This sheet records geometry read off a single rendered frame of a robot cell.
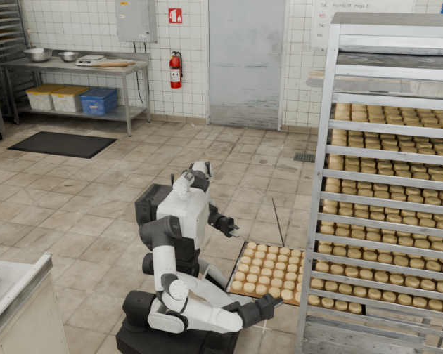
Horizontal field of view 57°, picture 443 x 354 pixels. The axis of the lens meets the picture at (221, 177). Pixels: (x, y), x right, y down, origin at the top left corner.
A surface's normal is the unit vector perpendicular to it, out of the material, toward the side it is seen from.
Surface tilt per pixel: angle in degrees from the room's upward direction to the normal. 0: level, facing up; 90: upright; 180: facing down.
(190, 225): 85
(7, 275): 0
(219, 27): 90
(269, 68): 90
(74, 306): 0
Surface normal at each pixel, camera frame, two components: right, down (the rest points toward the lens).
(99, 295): 0.00, -0.90
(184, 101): -0.26, 0.42
